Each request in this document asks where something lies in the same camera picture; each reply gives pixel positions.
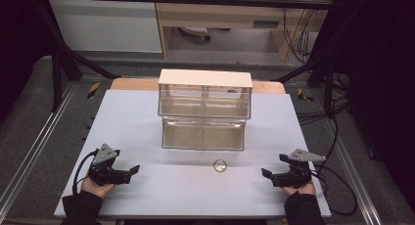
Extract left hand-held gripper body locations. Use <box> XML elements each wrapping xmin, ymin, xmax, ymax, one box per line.
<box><xmin>88</xmin><ymin>143</ymin><xmax>127</xmax><ymax>187</ymax></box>

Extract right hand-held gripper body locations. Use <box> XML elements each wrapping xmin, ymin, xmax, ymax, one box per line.
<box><xmin>278</xmin><ymin>148</ymin><xmax>327</xmax><ymax>189</ymax></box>

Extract clear acrylic drawer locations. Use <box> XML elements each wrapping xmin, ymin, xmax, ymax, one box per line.
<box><xmin>161</xmin><ymin>115</ymin><xmax>247</xmax><ymax>152</ymax></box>

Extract clear drawer cabinet white top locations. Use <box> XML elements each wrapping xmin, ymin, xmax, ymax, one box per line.
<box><xmin>158</xmin><ymin>68</ymin><xmax>254</xmax><ymax>119</ymax></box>

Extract person's right hand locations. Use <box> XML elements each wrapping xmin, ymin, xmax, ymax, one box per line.
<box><xmin>281</xmin><ymin>180</ymin><xmax>317</xmax><ymax>197</ymax></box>

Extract person's left hand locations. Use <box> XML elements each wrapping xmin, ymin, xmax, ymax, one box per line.
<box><xmin>80</xmin><ymin>175</ymin><xmax>117</xmax><ymax>201</ymax></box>

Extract white table board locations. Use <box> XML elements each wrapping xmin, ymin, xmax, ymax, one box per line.
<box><xmin>53</xmin><ymin>89</ymin><xmax>332</xmax><ymax>219</ymax></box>

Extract yellow black tape strip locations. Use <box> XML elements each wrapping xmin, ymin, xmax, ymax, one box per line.
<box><xmin>86</xmin><ymin>81</ymin><xmax>101</xmax><ymax>100</ymax></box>
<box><xmin>297</xmin><ymin>87</ymin><xmax>314</xmax><ymax>104</ymax></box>

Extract black curtain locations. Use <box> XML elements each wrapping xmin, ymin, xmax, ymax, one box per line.
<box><xmin>0</xmin><ymin>0</ymin><xmax>53</xmax><ymax>121</ymax></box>
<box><xmin>334</xmin><ymin>0</ymin><xmax>415</xmax><ymax>214</ymax></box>

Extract office chair wheel base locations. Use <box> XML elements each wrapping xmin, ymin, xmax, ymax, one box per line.
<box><xmin>178</xmin><ymin>25</ymin><xmax>212</xmax><ymax>42</ymax></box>

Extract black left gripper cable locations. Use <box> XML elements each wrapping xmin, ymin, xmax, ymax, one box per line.
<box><xmin>71</xmin><ymin>148</ymin><xmax>99</xmax><ymax>196</ymax></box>

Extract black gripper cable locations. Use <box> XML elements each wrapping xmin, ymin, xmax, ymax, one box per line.
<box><xmin>309</xmin><ymin>165</ymin><xmax>359</xmax><ymax>217</ymax></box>
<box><xmin>71</xmin><ymin>148</ymin><xmax>99</xmax><ymax>196</ymax></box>

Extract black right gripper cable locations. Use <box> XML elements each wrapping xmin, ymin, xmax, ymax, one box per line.
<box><xmin>309</xmin><ymin>165</ymin><xmax>359</xmax><ymax>217</ymax></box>

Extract aluminium rail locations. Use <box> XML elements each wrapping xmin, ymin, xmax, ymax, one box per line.
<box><xmin>0</xmin><ymin>82</ymin><xmax>78</xmax><ymax>213</ymax></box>
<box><xmin>321</xmin><ymin>115</ymin><xmax>384</xmax><ymax>225</ymax></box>

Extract black floor cables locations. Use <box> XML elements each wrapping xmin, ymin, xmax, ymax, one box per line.
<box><xmin>295</xmin><ymin>72</ymin><xmax>352</xmax><ymax>175</ymax></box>

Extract black metal frame stand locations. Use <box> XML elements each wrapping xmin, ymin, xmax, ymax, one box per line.
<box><xmin>32</xmin><ymin>0</ymin><xmax>122</xmax><ymax>113</ymax></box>
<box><xmin>274</xmin><ymin>0</ymin><xmax>371</xmax><ymax>119</ymax></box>

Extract hanging black cable bundle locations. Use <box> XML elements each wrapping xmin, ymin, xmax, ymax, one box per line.
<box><xmin>281</xmin><ymin>6</ymin><xmax>323</xmax><ymax>65</ymax></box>

